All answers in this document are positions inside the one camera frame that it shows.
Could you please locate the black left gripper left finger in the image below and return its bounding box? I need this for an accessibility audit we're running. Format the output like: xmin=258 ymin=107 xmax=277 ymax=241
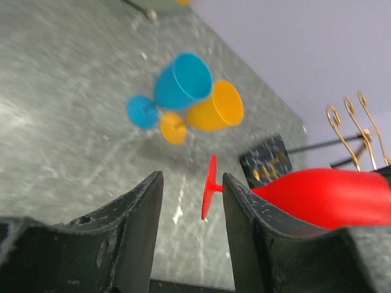
xmin=1 ymin=171 xmax=164 ymax=292

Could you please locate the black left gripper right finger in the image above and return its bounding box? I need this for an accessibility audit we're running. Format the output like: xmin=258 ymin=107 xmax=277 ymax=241
xmin=222 ymin=173 xmax=390 ymax=292

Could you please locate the red wine glass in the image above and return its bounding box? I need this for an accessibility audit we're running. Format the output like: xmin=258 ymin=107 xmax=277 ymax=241
xmin=200 ymin=154 xmax=391 ymax=230

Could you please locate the orange wine glass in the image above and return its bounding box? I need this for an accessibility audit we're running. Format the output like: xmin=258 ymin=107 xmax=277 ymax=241
xmin=159 ymin=79 xmax=244 ymax=145

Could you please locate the blue wine glass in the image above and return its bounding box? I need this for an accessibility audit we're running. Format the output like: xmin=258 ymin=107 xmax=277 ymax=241
xmin=126 ymin=52 xmax=213 ymax=129

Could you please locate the gold wine glass rack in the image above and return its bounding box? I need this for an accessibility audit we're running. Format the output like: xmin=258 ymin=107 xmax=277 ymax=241
xmin=238 ymin=91 xmax=390 ymax=188

